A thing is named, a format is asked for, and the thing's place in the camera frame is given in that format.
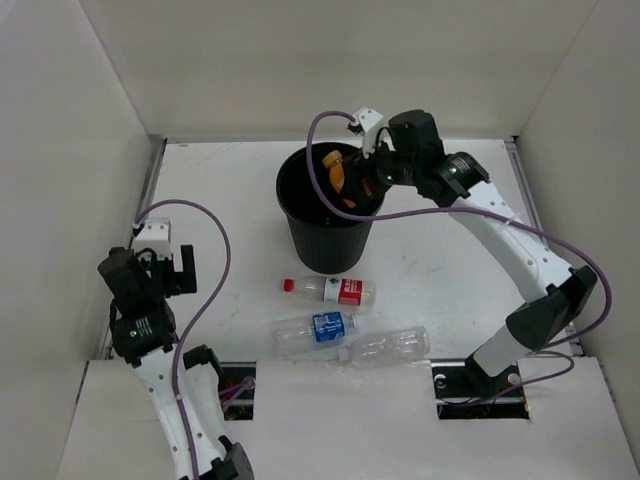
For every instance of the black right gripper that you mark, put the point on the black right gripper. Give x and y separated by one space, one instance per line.
356 169

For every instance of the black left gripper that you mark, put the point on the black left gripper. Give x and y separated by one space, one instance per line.
176 279

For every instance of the orange juice bottle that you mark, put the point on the orange juice bottle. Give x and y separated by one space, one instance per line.
337 175

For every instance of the red label clear bottle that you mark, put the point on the red label clear bottle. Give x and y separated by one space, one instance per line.
352 294

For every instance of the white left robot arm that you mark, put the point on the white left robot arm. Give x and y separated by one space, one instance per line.
183 384

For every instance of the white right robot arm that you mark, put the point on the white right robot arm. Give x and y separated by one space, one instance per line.
553 292

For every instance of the black plastic waste bin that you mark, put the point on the black plastic waste bin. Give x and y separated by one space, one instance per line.
324 242

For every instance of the blue label clear bottle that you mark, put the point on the blue label clear bottle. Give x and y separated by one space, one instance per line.
313 332

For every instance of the clear unlabelled plastic bottle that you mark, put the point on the clear unlabelled plastic bottle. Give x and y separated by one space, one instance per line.
385 349

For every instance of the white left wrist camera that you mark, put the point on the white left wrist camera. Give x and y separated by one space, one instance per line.
152 240

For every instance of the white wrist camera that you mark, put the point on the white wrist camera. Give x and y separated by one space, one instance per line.
367 122
152 240

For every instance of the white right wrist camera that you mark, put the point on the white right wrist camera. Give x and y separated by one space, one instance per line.
367 122

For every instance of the left aluminium table rail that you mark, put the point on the left aluminium table rail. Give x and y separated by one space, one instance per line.
158 146

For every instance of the aluminium table rail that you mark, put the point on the aluminium table rail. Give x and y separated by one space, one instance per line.
158 146
532 216

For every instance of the right aluminium table rail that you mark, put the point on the right aluminium table rail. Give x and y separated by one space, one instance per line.
532 216

